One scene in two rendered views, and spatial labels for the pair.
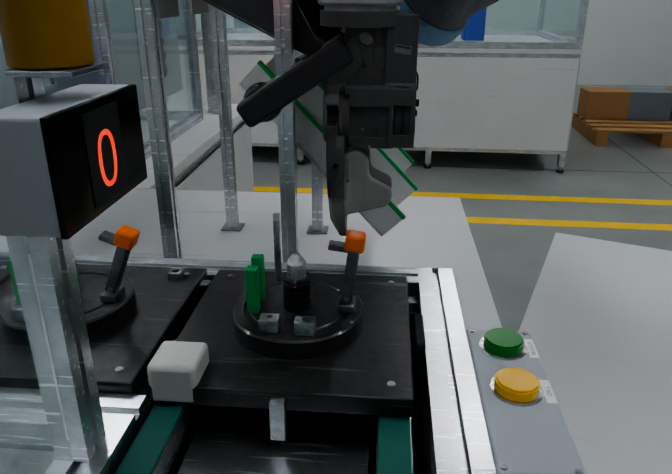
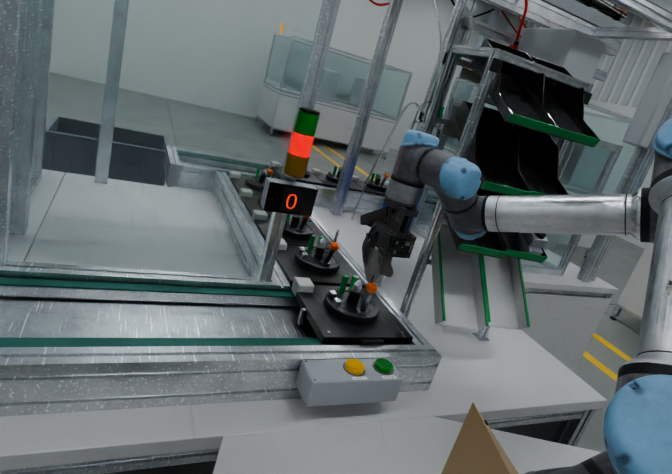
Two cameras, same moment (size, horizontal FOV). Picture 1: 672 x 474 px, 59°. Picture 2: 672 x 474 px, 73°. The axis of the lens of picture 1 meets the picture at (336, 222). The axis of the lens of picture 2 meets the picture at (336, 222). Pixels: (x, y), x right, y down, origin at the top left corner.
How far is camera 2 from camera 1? 0.81 m
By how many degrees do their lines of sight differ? 54
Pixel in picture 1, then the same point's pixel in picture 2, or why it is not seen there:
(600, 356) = not seen: hidden behind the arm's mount
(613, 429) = (400, 453)
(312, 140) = (435, 262)
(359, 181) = (373, 261)
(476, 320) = (451, 403)
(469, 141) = not seen: outside the picture
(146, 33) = not seen: hidden behind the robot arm
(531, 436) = (327, 370)
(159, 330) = (320, 280)
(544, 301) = (503, 437)
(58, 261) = (277, 222)
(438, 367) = (353, 348)
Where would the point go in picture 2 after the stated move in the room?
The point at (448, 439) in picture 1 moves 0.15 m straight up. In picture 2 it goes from (311, 348) to (330, 286)
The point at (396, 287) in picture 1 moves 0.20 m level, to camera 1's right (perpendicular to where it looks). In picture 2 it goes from (399, 334) to (453, 391)
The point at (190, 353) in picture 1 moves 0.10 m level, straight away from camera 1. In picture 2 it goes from (306, 283) to (333, 278)
